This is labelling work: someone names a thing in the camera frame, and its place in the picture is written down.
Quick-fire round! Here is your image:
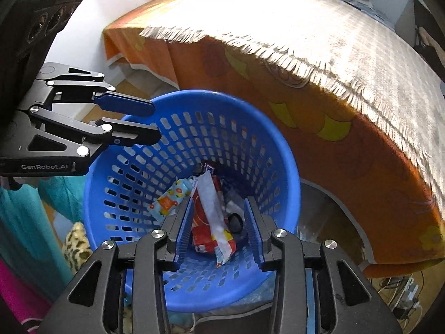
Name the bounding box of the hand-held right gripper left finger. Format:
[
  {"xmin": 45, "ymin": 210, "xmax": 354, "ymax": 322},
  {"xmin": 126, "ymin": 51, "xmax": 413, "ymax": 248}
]
[{"xmin": 36, "ymin": 197, "xmax": 195, "ymax": 334}]

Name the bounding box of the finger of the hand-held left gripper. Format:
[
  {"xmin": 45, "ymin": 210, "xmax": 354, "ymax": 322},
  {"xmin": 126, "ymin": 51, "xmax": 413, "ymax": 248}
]
[
  {"xmin": 10, "ymin": 106, "xmax": 162, "ymax": 158},
  {"xmin": 21, "ymin": 62, "xmax": 156, "ymax": 118}
]

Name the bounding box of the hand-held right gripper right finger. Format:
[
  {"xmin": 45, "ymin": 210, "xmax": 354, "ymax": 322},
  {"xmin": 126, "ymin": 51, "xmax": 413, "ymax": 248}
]
[{"xmin": 243, "ymin": 197, "xmax": 404, "ymax": 334}]

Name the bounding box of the red cardboard box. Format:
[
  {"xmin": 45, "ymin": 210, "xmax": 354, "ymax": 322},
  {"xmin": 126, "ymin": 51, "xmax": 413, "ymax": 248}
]
[{"xmin": 189, "ymin": 176, "xmax": 237, "ymax": 254}]

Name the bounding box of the small black object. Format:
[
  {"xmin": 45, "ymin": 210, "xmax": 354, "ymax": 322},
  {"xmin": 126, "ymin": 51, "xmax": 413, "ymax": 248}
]
[{"xmin": 227, "ymin": 213, "xmax": 244, "ymax": 235}]

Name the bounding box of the fruit print pouch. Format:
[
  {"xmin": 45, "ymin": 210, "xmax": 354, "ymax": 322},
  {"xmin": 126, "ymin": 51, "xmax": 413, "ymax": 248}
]
[{"xmin": 148, "ymin": 177, "xmax": 197, "ymax": 221}]

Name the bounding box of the long white plastic packet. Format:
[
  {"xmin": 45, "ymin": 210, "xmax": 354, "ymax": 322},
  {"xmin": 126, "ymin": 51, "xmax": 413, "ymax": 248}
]
[{"xmin": 196, "ymin": 172, "xmax": 237, "ymax": 268}]

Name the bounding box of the chocolate bar wrapper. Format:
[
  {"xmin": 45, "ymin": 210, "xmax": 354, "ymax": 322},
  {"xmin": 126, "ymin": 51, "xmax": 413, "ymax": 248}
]
[{"xmin": 195, "ymin": 162, "xmax": 217, "ymax": 178}]

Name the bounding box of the blue plastic basket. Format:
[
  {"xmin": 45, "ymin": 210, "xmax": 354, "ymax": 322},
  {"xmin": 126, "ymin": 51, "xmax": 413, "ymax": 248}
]
[{"xmin": 83, "ymin": 90, "xmax": 301, "ymax": 313}]

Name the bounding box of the grey round tub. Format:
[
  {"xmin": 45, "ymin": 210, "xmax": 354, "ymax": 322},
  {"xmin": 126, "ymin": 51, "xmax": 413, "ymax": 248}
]
[{"xmin": 297, "ymin": 177, "xmax": 371, "ymax": 288}]

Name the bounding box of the leopard print cloth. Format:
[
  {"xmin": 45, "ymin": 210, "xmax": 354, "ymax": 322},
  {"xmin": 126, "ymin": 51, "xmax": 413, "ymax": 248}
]
[{"xmin": 63, "ymin": 222, "xmax": 94, "ymax": 275}]

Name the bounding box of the teal cloth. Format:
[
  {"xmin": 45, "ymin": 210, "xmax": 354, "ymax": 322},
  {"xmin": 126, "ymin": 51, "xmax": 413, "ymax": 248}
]
[{"xmin": 0, "ymin": 176, "xmax": 87, "ymax": 282}]

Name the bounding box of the beige plaid blanket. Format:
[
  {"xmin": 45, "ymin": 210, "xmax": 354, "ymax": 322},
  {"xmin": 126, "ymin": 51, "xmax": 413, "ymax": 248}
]
[{"xmin": 139, "ymin": 0, "xmax": 445, "ymax": 209}]

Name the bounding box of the pink cloth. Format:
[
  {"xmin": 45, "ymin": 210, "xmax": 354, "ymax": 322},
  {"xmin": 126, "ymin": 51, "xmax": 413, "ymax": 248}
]
[{"xmin": 0, "ymin": 257, "xmax": 53, "ymax": 334}]

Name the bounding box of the tan cloth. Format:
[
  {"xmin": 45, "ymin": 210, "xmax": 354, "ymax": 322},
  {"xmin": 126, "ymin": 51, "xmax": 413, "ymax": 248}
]
[{"xmin": 419, "ymin": 27, "xmax": 445, "ymax": 64}]

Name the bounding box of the black folding chair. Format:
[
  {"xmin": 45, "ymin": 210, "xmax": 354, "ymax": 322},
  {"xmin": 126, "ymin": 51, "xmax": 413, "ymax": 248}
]
[{"xmin": 394, "ymin": 0, "xmax": 445, "ymax": 84}]

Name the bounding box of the power strip with cables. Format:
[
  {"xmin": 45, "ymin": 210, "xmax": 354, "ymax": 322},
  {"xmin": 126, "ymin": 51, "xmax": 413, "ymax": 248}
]
[{"xmin": 377, "ymin": 271, "xmax": 426, "ymax": 321}]

